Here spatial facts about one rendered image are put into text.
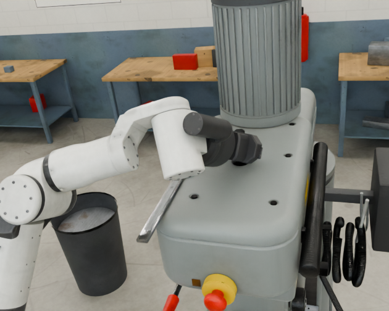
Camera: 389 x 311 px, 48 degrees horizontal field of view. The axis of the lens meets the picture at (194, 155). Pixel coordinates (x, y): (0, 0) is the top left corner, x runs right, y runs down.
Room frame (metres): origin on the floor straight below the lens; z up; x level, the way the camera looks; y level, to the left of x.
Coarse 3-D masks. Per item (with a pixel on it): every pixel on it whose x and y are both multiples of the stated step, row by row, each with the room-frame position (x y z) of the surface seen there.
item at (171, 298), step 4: (176, 284) 0.65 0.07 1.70; (176, 288) 0.63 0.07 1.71; (180, 288) 0.64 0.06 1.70; (176, 292) 0.62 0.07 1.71; (168, 296) 0.61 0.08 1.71; (172, 296) 0.61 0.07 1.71; (176, 296) 0.61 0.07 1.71; (168, 300) 0.60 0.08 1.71; (172, 300) 0.60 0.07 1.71; (176, 300) 0.60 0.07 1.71; (168, 304) 0.59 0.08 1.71; (172, 304) 0.59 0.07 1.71; (176, 304) 0.60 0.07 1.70; (164, 308) 0.58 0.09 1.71; (168, 308) 0.58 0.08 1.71; (172, 308) 0.58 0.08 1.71
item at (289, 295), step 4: (296, 280) 0.66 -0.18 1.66; (196, 288) 0.69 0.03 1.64; (292, 288) 0.63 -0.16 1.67; (288, 292) 0.63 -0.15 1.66; (292, 292) 0.63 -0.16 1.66; (252, 296) 0.65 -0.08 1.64; (276, 296) 0.63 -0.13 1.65; (280, 296) 0.63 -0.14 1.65; (284, 296) 0.63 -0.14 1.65; (288, 296) 0.63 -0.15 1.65; (292, 296) 0.63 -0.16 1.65; (276, 300) 0.64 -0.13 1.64; (280, 300) 0.63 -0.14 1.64; (284, 300) 0.63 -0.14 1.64; (288, 300) 0.63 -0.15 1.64
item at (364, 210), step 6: (360, 198) 0.94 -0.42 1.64; (360, 204) 0.95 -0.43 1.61; (366, 204) 0.91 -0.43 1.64; (360, 210) 0.95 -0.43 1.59; (366, 210) 0.91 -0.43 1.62; (360, 216) 0.95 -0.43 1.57; (366, 216) 1.00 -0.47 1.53; (360, 222) 0.93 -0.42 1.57; (366, 222) 0.99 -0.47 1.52; (366, 228) 0.98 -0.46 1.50
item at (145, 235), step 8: (176, 184) 0.71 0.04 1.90; (168, 192) 0.68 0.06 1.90; (176, 192) 0.69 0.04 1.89; (160, 200) 0.66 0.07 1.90; (168, 200) 0.66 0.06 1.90; (160, 208) 0.64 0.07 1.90; (152, 216) 0.62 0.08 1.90; (160, 216) 0.61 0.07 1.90; (152, 224) 0.59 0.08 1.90; (144, 232) 0.57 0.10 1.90; (152, 232) 0.57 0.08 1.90; (136, 240) 0.56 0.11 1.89; (144, 240) 0.55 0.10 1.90
